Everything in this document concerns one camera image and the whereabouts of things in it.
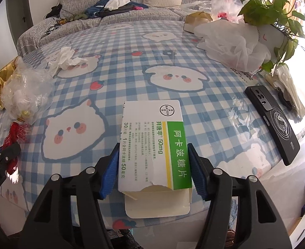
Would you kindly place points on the white folded plastic sheets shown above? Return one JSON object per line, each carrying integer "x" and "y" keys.
{"x": 289, "y": 83}

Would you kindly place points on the black garment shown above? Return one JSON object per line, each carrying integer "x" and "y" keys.
{"x": 118, "y": 11}

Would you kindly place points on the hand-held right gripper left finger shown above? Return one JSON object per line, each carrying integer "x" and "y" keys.
{"x": 109, "y": 173}

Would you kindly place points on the clear plastic bag with wrappers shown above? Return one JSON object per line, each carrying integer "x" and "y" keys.
{"x": 25, "y": 93}

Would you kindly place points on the red mesh net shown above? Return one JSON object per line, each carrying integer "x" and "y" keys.
{"x": 19, "y": 132}

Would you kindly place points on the olive green garment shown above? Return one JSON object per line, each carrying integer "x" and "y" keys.
{"x": 81, "y": 16}

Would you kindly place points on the green leafy plant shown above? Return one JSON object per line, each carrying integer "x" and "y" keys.
{"x": 261, "y": 0}

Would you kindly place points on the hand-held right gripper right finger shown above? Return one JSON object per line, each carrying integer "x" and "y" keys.
{"x": 196, "y": 173}

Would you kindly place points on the white crumpled tissue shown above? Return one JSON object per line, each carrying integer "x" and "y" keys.
{"x": 64, "y": 57}

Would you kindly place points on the white plastic bag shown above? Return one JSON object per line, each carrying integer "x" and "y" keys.
{"x": 227, "y": 46}

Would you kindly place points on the pink print clear bag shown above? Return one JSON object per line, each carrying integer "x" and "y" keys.
{"x": 225, "y": 2}

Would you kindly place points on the grey door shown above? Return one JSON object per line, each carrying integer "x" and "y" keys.
{"x": 17, "y": 5}

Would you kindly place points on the white plant pot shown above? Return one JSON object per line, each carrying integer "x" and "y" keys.
{"x": 271, "y": 39}

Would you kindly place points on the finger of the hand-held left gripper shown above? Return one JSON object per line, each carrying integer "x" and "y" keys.
{"x": 10, "y": 151}

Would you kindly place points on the pile of clothes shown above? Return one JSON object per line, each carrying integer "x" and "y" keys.
{"x": 95, "y": 7}

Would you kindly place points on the small black tool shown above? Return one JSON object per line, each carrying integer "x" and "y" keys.
{"x": 284, "y": 98}

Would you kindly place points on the green white medicine box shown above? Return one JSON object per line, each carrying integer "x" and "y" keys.
{"x": 147, "y": 147}

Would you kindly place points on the black bag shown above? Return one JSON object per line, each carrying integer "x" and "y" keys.
{"x": 55, "y": 9}

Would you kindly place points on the blue checkered bear tablecloth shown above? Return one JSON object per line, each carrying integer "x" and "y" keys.
{"x": 121, "y": 88}

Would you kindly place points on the pink cloth item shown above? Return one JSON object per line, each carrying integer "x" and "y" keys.
{"x": 140, "y": 7}

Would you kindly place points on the white garment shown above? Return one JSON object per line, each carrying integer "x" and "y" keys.
{"x": 116, "y": 3}

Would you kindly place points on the black phone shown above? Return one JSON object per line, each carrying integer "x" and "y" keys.
{"x": 274, "y": 124}

